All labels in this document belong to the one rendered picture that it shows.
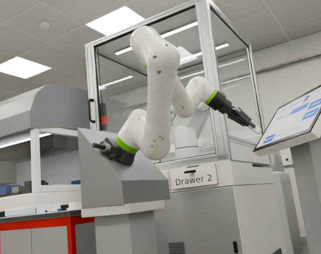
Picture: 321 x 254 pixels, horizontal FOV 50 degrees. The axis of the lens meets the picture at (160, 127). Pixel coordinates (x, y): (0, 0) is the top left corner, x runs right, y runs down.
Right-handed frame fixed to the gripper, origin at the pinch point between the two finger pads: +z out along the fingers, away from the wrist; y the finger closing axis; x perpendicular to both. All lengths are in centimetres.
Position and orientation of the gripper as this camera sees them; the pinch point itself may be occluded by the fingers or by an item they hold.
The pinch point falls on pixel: (254, 127)
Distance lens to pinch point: 181.3
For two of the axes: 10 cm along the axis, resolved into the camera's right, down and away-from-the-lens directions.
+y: -1.9, 2.2, 9.6
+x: -5.5, 7.8, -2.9
